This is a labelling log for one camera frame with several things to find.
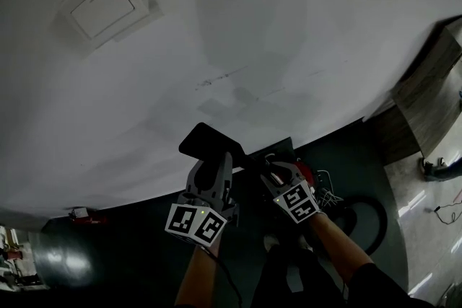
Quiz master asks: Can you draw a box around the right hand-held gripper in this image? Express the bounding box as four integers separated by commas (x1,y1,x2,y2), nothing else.
258,161,322,224

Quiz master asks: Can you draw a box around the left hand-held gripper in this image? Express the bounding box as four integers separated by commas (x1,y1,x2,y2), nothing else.
165,151,239,248

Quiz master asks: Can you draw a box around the silver metal rod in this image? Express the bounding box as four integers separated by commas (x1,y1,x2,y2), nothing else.
265,154,286,187

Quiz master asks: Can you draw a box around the person's left forearm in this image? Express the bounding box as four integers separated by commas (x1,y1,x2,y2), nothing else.
174,243,221,306

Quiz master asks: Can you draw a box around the person's right forearm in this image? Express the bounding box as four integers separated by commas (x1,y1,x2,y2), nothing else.
308,212,375,282

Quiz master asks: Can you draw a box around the red vacuum cleaner body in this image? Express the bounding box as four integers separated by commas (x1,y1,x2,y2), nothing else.
292,160,318,199

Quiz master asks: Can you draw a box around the person's left shoe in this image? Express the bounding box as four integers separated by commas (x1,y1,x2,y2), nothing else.
263,232,281,252

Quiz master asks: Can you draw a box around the person's black clothing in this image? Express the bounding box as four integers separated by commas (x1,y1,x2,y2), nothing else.
173,245,430,308

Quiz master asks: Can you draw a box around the red fire extinguisher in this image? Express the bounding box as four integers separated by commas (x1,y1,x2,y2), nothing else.
68,207,109,226

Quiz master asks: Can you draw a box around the grey shelf cabinet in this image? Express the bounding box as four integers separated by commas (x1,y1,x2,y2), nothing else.
366,82,462,167

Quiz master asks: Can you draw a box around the grey wooden cubby shelf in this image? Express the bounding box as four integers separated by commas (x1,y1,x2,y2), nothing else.
391,16,462,98

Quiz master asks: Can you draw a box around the cluttered workbench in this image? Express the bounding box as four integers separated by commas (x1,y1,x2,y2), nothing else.
0,225,48,291

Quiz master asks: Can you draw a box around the white cable bundle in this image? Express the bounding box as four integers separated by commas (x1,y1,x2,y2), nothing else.
313,169,346,208

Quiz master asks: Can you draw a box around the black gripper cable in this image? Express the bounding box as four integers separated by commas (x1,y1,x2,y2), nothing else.
201,245,245,308

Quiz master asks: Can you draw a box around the black round ring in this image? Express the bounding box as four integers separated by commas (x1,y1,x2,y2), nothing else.
331,194,389,257

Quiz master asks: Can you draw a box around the black floor cable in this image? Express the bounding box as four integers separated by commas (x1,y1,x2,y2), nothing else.
425,201,462,226

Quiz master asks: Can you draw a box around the white wall switch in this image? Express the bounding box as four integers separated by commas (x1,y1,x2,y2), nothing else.
57,0,165,51

